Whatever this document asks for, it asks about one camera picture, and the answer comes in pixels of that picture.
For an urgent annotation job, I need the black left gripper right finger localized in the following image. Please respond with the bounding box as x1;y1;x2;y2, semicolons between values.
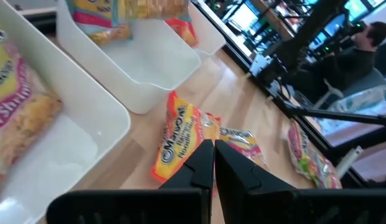
214;139;296;200

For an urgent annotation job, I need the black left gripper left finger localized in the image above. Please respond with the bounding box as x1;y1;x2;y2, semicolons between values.
158;139;215;192

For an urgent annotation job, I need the blue Maruchan ramen pack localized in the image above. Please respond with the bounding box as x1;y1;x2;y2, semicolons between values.
219;126;268;170
64;0;194;47

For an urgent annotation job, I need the orange Maruchan ramen pack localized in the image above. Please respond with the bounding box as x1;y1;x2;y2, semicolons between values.
164;17;200;48
151;90;222;184

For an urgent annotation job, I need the green Maruchan ramen pack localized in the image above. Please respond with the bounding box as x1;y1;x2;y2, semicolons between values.
0;15;64;190
286;118;343;190

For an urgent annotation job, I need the white plastic bin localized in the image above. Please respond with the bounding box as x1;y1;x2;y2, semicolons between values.
186;1;227;63
0;0;131;224
55;0;202;115

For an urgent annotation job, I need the bright computer monitor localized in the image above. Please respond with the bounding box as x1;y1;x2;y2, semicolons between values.
344;0;373;19
224;1;261;34

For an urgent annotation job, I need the grey office chair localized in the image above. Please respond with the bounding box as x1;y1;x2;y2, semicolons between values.
323;67;386;103

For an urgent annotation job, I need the person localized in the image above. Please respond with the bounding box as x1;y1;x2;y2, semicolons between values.
292;21;386;103

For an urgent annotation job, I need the silver frame bracket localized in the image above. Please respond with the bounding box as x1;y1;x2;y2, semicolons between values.
336;146;365;180

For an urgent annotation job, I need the black aluminium table frame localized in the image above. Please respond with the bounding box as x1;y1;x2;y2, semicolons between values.
192;0;386;190

